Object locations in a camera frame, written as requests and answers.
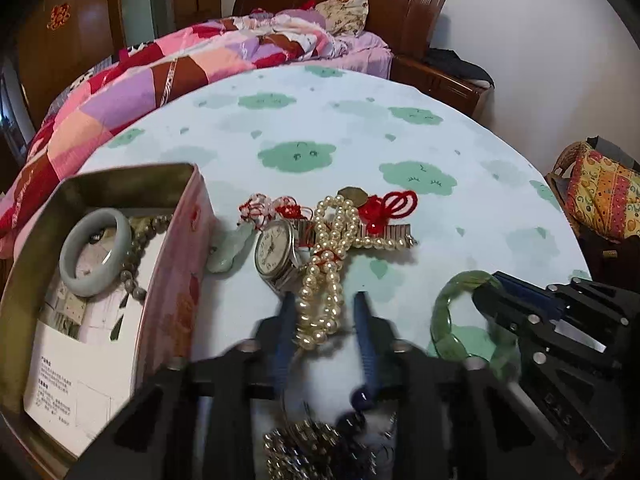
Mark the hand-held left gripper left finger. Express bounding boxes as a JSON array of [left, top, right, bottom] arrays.
[[67, 291, 298, 480]]

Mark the olive bead bracelet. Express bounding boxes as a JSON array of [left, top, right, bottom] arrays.
[[117, 214, 173, 306]]

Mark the wooden wardrobe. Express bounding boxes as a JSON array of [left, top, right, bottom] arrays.
[[15, 0, 223, 126]]

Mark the white pearl necklace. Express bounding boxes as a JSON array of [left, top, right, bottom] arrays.
[[292, 195, 418, 353]]

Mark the silver wristwatch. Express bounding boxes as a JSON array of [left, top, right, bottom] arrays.
[[253, 216, 418, 293]]

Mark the wooden nightstand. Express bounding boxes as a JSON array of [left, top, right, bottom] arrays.
[[390, 55, 493, 121]]

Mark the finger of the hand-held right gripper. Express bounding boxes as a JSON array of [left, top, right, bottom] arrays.
[[472, 282, 566, 356], [492, 271, 631, 329]]

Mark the colourful patterned cushion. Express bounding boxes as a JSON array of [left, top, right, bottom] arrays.
[[565, 145, 640, 241]]

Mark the silver bead chain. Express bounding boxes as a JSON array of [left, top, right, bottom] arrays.
[[262, 410, 396, 480]]

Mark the floral pillow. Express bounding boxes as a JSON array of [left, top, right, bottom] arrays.
[[314, 0, 370, 38]]

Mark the green translucent bangle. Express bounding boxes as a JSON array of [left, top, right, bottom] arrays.
[[430, 270, 521, 376]]

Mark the pink metal tin box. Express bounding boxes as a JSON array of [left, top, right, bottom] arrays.
[[0, 162, 218, 461]]

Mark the white paper leaflet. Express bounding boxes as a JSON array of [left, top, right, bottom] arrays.
[[22, 232, 166, 428]]

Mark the pink patchwork quilt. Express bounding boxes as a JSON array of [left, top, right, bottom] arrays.
[[0, 12, 351, 256]]

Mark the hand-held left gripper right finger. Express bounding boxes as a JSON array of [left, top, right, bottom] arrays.
[[352, 291, 566, 480]]

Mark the wooden bed headboard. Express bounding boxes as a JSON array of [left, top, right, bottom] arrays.
[[232, 0, 446, 61]]

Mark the pale jade bangle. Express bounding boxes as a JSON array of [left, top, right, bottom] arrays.
[[59, 208, 135, 298]]

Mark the dark clothing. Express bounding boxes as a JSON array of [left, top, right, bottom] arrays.
[[422, 47, 496, 86]]

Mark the red knot ornament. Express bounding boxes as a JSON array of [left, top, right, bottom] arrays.
[[357, 190, 418, 236]]

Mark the purple bed sheet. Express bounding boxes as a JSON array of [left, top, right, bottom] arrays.
[[330, 30, 393, 78]]

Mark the jade pendant with red cord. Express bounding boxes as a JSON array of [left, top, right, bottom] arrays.
[[207, 192, 306, 273]]

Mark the brown round pendant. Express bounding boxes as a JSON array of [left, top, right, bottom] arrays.
[[337, 186, 371, 206]]

